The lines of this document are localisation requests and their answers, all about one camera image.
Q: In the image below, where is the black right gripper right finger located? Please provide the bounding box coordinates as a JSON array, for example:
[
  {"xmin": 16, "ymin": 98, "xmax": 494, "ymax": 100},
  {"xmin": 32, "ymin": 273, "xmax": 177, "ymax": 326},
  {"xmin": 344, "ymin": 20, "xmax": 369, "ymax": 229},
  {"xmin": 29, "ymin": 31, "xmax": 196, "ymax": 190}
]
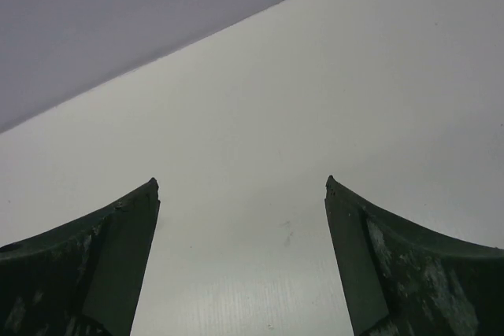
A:
[{"xmin": 324, "ymin": 177, "xmax": 503, "ymax": 335}]

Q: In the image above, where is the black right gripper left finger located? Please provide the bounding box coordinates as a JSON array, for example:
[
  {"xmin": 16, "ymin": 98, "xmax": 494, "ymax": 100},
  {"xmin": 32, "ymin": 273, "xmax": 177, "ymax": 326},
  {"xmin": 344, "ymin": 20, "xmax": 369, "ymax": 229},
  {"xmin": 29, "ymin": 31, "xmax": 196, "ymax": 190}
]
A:
[{"xmin": 1, "ymin": 179, "xmax": 160, "ymax": 335}]

